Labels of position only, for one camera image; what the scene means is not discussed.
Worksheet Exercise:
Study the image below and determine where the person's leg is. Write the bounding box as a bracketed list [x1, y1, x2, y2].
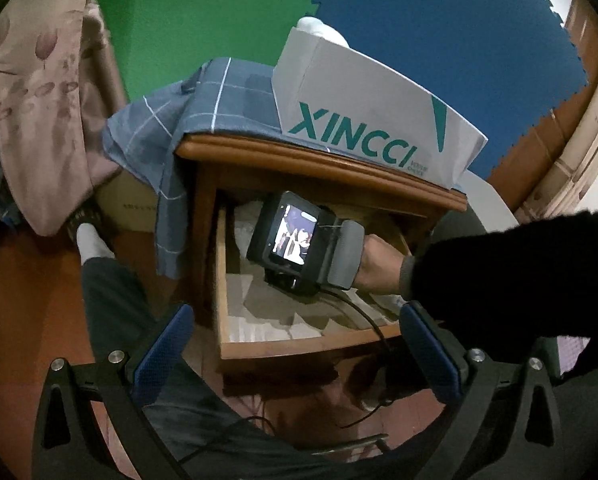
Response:
[81, 255, 330, 480]
[549, 335, 598, 480]

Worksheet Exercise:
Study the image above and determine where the brown wooden panel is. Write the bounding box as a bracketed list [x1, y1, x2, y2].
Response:
[486, 0, 598, 211]

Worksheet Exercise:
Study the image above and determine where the white underwear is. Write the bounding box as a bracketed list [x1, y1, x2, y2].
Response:
[369, 291, 405, 317]
[297, 16, 350, 48]

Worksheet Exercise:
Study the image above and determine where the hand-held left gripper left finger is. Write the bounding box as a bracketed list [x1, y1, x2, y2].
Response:
[31, 302, 196, 480]

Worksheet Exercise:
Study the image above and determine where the person's right leg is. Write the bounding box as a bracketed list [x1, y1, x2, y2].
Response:
[549, 335, 598, 480]

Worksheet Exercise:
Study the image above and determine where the black cable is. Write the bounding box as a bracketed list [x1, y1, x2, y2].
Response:
[324, 287, 397, 428]

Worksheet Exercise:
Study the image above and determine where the person's right hand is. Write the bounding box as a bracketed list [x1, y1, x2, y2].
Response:
[355, 234, 415, 295]

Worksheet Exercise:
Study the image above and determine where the blue foam mat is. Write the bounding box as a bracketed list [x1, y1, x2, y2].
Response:
[315, 0, 592, 181]

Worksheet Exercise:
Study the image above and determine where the dark slipper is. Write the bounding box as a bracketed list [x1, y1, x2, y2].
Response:
[66, 205, 104, 241]

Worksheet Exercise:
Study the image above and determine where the beige floral blanket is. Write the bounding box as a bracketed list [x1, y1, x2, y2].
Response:
[0, 0, 130, 237]

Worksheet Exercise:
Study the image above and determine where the person's right forearm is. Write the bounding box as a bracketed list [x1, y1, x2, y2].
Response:
[399, 207, 598, 376]

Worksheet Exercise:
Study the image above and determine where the pink patterned cloth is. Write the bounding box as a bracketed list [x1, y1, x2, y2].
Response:
[556, 335, 592, 378]

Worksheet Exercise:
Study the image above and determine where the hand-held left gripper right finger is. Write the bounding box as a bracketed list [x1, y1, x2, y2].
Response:
[399, 302, 565, 480]

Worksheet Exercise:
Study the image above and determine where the tan cardboard stack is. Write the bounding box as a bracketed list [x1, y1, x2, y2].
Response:
[519, 45, 598, 221]

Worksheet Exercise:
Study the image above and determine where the green foam mat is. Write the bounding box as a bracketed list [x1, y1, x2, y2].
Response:
[86, 0, 352, 103]

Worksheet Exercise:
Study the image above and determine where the white XINCCI paper bag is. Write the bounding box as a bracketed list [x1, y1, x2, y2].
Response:
[273, 25, 489, 186]

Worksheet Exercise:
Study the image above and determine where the brown cardboard box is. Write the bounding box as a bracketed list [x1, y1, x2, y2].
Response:
[96, 172, 162, 233]

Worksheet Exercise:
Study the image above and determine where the wooden nightstand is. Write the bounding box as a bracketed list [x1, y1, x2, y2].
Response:
[174, 132, 469, 401]

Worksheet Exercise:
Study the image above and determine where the white sock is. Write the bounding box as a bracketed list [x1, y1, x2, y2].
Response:
[76, 224, 114, 261]

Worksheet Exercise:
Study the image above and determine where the person's left leg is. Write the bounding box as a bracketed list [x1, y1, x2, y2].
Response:
[81, 255, 330, 480]

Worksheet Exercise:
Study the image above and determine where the blue plaid cloth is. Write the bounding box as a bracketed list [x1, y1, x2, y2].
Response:
[103, 57, 285, 280]

